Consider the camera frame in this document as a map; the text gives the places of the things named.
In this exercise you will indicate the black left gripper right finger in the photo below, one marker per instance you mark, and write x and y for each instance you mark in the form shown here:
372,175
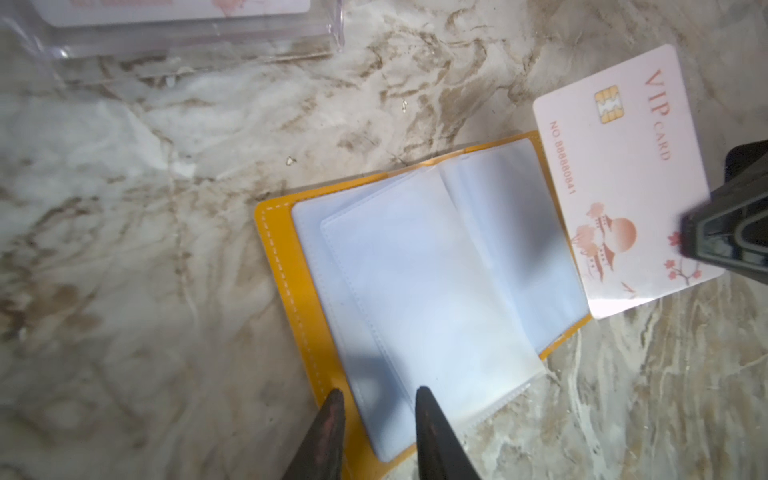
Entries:
440,454

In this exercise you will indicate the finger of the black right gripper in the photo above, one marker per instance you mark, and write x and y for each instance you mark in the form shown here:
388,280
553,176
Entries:
730,230

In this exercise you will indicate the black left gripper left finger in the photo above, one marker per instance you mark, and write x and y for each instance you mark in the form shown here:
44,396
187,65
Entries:
320,454

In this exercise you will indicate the yellow leather card holder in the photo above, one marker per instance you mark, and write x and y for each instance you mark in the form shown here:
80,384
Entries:
503,193

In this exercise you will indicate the clear acrylic card stand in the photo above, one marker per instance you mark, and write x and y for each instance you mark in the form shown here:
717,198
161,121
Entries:
318,31

